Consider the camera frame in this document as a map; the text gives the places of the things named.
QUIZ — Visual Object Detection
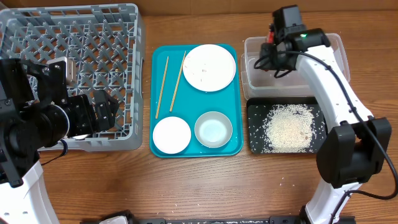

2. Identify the red wrapper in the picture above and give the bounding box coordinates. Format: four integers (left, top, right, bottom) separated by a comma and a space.
267, 30, 274, 44

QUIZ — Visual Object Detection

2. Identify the small pink-rimmed plate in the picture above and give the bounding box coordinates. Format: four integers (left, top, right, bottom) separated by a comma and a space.
152, 116, 192, 154

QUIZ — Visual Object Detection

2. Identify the wooden chopstick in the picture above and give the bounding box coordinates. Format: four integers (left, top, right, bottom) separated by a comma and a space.
169, 51, 187, 112
155, 56, 169, 119

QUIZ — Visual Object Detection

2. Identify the grey bowl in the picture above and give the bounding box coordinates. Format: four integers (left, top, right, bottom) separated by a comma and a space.
194, 111, 233, 149

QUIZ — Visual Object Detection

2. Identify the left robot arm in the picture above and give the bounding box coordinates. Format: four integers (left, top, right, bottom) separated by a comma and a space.
1, 57, 119, 223

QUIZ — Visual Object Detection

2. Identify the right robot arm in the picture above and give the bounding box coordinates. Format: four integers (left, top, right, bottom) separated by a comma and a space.
254, 5, 392, 223

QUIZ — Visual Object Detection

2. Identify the grey dishwasher rack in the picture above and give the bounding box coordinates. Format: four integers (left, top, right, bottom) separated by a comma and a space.
1, 3, 145, 152

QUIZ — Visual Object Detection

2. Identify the black waste tray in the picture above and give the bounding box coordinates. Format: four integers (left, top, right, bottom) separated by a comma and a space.
246, 96, 338, 155

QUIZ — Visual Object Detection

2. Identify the clear plastic container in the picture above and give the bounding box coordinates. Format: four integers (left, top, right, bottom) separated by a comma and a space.
241, 33, 351, 101

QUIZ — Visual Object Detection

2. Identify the teal plastic tray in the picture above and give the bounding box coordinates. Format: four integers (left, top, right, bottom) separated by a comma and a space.
150, 45, 244, 158

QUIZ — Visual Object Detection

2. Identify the large white plate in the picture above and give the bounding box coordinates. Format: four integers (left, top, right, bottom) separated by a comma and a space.
183, 44, 236, 92

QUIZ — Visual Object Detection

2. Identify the rice pile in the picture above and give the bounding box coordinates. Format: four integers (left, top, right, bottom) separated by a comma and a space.
250, 104, 323, 154

